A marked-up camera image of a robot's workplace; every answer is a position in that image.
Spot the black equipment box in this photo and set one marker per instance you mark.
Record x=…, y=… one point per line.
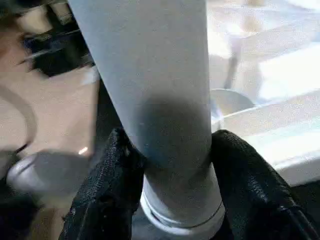
x=57, y=55

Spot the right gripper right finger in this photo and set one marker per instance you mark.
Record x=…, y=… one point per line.
x=257, y=200

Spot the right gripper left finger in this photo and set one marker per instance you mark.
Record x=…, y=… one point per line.
x=105, y=195

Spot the white plastic table top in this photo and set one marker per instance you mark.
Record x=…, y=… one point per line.
x=275, y=125

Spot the white plastic table leg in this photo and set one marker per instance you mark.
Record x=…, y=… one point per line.
x=155, y=75

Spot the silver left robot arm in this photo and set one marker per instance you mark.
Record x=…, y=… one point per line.
x=45, y=170

